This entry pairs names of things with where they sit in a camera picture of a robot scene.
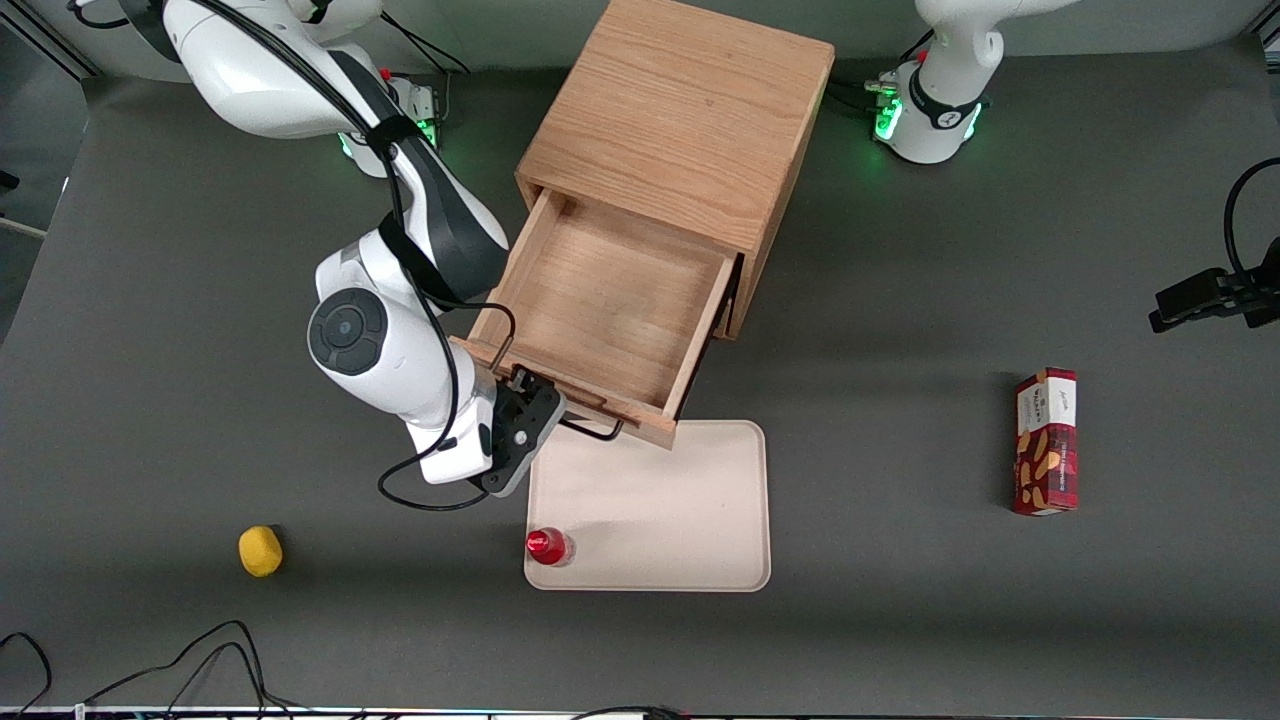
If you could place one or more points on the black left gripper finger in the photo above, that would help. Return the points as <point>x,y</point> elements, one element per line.
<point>1200,288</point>
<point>1175,320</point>

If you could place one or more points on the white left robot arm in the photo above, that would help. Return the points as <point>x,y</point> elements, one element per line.
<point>950,100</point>

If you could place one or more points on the red plaid shortbread box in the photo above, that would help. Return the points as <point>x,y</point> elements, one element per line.
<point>1046,450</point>

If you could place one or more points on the yellow lemon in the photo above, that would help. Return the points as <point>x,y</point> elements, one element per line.
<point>260,552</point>

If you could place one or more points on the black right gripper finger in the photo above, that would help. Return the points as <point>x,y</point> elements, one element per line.
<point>526,380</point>
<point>548,402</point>

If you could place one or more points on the wooden drawer cabinet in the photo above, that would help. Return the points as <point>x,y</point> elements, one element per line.
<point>680,110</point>

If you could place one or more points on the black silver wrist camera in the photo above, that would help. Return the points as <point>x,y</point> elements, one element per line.
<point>515,450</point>

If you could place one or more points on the beige plastic tray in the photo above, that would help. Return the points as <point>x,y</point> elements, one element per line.
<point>650,510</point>

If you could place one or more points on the red bottle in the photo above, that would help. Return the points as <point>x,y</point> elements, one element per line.
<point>546,546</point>

